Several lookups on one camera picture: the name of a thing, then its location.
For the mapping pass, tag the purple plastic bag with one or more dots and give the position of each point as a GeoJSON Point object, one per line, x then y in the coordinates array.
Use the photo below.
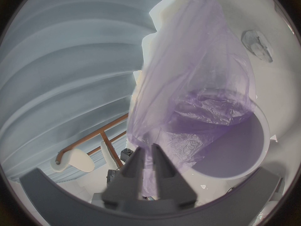
{"type": "Point", "coordinates": [188, 67]}

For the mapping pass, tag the white trash bin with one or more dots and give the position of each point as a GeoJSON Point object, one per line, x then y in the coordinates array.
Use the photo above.
{"type": "Point", "coordinates": [235, 154]}

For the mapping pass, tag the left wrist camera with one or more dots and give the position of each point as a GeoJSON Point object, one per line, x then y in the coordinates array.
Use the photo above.
{"type": "Point", "coordinates": [127, 155]}

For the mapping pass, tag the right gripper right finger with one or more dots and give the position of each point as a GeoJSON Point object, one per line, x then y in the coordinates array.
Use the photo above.
{"type": "Point", "coordinates": [169, 185]}

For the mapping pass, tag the white cushioned wooden chair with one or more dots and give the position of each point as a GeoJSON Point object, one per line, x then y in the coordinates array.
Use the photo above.
{"type": "Point", "coordinates": [80, 160]}

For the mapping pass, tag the pale blue curtain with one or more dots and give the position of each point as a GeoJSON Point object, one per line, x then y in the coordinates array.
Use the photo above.
{"type": "Point", "coordinates": [70, 55]}

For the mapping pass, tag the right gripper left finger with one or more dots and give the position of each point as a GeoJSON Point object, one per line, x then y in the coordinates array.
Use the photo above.
{"type": "Point", "coordinates": [127, 185]}

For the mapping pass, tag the crumpled white paper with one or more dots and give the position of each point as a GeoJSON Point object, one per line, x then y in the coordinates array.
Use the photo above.
{"type": "Point", "coordinates": [256, 46]}

